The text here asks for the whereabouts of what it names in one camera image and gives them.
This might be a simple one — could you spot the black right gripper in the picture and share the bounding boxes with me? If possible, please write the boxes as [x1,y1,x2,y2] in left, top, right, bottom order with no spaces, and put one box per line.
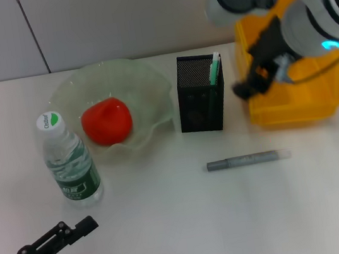
[222,14,300,102]

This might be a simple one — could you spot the mint green utility knife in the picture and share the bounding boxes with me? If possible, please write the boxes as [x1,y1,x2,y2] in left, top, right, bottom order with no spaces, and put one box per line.
[201,51,230,114]

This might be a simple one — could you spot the grey marker pen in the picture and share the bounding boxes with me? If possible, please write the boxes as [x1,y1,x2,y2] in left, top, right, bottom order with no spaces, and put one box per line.
[205,147,292,173]

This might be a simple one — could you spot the clear water bottle green label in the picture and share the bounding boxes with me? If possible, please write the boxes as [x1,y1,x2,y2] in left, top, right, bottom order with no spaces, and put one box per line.
[33,105,106,214]

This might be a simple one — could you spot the red-orange toy fruit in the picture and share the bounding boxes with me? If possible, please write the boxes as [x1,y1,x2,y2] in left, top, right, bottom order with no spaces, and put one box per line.
[78,95,137,150]

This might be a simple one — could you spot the black mesh pen holder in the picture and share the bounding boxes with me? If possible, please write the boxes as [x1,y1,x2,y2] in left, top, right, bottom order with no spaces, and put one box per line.
[170,51,232,137]

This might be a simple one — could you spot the frosted green glass fruit bowl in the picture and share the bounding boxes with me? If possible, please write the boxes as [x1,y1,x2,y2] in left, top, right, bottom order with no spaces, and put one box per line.
[40,51,182,170]

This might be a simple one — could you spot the yellow plastic bin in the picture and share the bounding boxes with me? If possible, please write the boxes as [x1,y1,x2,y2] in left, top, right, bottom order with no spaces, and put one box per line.
[227,0,339,133]

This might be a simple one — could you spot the right wrist cable with connector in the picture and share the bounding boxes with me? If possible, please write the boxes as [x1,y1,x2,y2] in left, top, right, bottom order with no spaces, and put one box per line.
[272,43,339,88]

